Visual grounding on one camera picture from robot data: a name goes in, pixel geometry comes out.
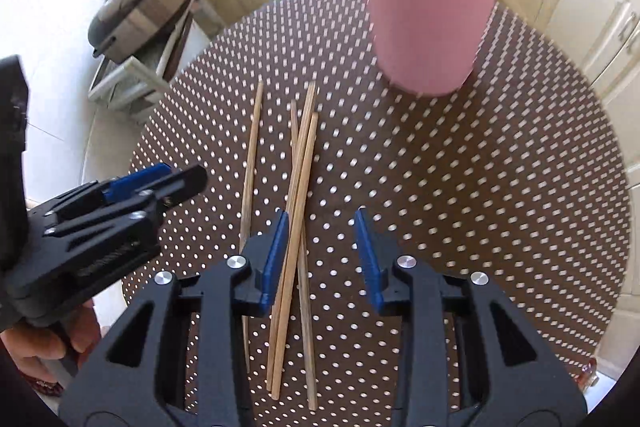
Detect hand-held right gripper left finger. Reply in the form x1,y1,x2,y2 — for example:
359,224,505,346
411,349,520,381
59,210,290,427

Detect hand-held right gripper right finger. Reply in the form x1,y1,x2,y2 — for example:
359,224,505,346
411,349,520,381
354,208,587,427

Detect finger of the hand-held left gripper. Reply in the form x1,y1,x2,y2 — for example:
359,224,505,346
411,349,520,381
27,164,173,228
45,165,208,238

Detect thin bamboo chopstick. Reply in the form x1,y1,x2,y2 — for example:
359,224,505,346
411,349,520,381
290,101,319,412
239,80,265,375
271,113,320,399
266,82,319,392

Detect pink plastic cup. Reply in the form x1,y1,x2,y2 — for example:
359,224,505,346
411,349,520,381
357,0,503,98

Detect person's left hand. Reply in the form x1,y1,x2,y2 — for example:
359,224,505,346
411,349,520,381
0,299,101,388

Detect white metal stand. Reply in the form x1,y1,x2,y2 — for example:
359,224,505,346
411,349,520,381
89,12,211,122

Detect brown polka dot tablecloth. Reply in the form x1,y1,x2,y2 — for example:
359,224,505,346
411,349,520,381
120,0,632,427

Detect silver electric griddle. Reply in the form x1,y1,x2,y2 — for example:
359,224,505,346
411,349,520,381
87,0,198,65

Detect amber liquid bottle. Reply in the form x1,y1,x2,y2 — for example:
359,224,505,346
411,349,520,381
580,359,601,390

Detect red bead bracelet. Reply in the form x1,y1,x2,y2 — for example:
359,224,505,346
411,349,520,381
22,374,66,397

